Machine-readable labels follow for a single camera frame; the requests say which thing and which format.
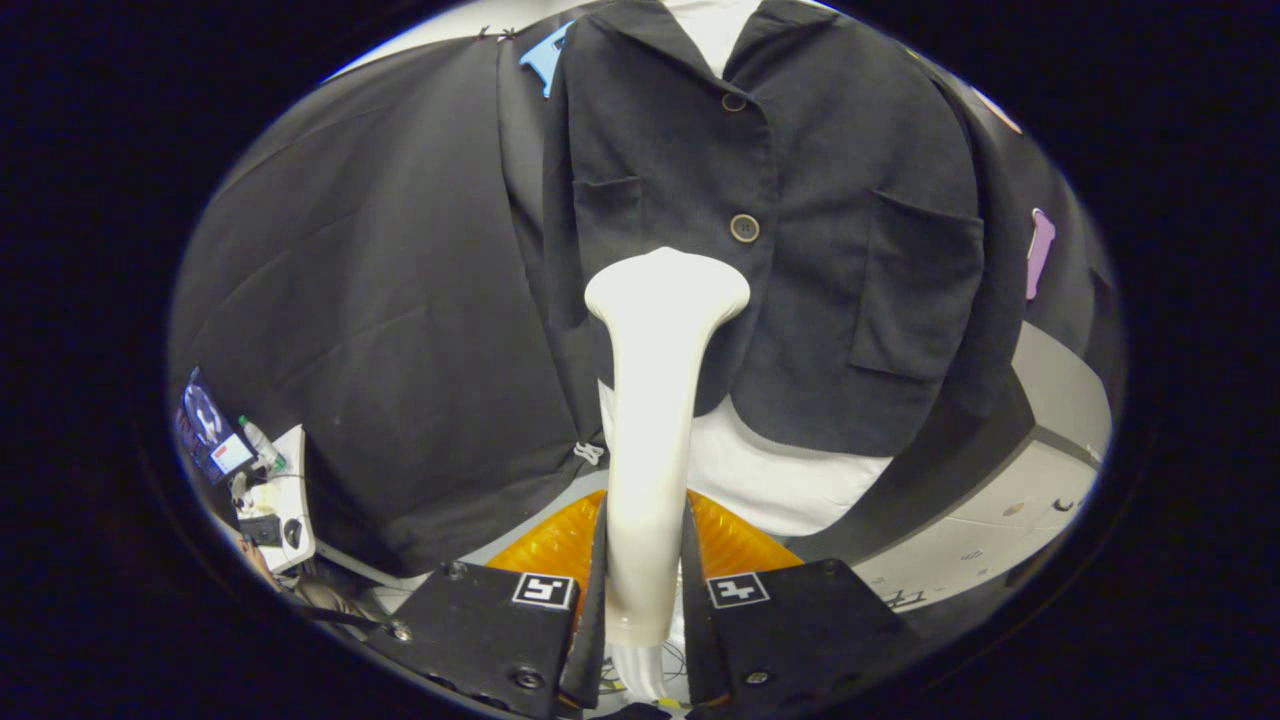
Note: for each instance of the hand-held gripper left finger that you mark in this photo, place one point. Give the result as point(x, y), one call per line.
point(590, 650)

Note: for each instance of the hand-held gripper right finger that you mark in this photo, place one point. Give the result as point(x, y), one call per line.
point(700, 650)

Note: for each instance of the white garment steamer head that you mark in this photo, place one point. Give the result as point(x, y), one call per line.
point(650, 450)

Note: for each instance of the black suit jacket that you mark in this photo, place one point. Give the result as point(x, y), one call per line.
point(840, 150)

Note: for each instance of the white cloth tie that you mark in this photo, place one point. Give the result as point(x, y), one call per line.
point(590, 454)

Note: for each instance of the black computer mouse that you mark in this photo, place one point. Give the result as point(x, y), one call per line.
point(292, 533)

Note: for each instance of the grey cabinet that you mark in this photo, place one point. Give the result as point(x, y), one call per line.
point(1000, 530)

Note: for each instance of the white side table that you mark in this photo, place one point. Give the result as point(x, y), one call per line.
point(295, 490)

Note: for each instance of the clear plastic bottle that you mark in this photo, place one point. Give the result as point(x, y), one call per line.
point(262, 445)

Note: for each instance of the black backdrop cloth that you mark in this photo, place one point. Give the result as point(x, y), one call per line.
point(380, 300)

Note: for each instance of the tablet screen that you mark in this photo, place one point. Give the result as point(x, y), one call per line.
point(205, 420)

